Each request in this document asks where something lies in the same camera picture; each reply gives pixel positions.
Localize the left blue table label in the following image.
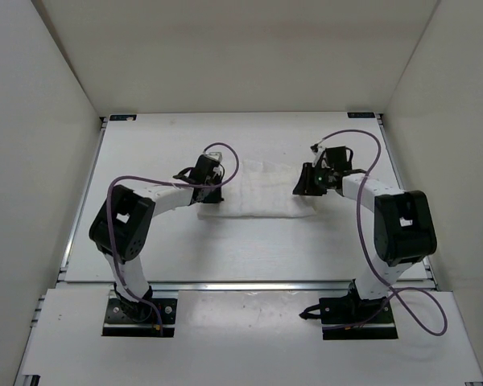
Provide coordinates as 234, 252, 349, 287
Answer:
109, 114, 137, 121

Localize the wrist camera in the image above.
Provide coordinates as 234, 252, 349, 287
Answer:
204, 151, 223, 163
310, 143, 328, 169

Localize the white pleated skirt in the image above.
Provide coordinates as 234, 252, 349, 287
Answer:
196, 159, 316, 219

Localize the purple cable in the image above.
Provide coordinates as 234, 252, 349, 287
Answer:
317, 129, 448, 335
108, 142, 240, 335

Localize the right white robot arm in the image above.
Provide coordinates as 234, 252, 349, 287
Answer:
292, 145, 437, 322

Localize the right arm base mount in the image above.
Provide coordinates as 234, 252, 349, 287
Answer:
299, 281, 398, 341

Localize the blue table label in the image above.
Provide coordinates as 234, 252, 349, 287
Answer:
347, 112, 375, 119
109, 114, 137, 121

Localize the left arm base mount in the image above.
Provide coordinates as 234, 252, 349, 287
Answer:
101, 290, 178, 338

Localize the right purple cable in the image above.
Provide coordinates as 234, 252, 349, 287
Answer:
317, 129, 448, 335

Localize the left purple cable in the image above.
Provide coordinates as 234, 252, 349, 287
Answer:
108, 142, 240, 335

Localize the right blue table label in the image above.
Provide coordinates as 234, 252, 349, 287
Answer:
347, 112, 375, 119

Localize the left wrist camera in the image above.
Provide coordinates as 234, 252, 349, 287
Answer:
204, 151, 223, 163

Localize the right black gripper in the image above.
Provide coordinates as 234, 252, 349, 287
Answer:
294, 162, 334, 197

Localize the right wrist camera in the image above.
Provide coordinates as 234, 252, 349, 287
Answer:
310, 143, 328, 169

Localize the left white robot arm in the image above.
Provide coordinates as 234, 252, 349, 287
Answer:
89, 152, 225, 320

